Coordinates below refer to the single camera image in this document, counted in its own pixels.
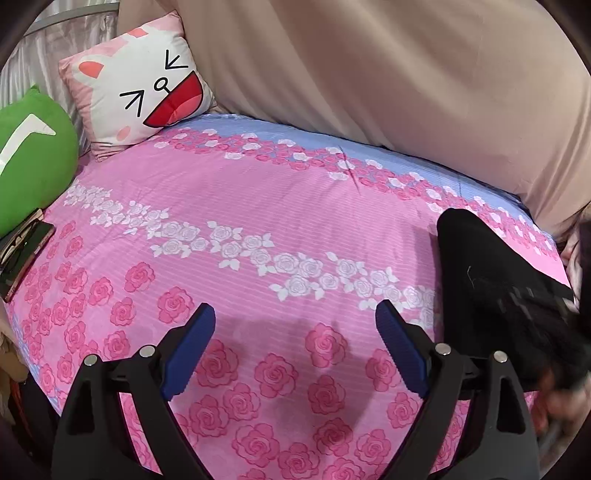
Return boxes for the silver striped curtain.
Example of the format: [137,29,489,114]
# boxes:
[0,11,121,158]

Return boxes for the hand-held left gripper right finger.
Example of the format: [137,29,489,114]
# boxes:
[375,300,541,480]

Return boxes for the black pants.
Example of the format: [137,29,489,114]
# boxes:
[436,208,585,393]

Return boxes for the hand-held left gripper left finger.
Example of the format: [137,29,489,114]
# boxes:
[52,302,217,480]

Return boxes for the cat face pillow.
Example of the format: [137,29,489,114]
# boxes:
[58,10,218,162]

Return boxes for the green plush pillow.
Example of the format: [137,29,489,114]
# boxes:
[0,84,80,238]

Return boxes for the pink floral bedsheet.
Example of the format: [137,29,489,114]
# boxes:
[4,113,575,480]

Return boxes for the beige draped cloth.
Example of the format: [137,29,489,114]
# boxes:
[117,0,591,241]

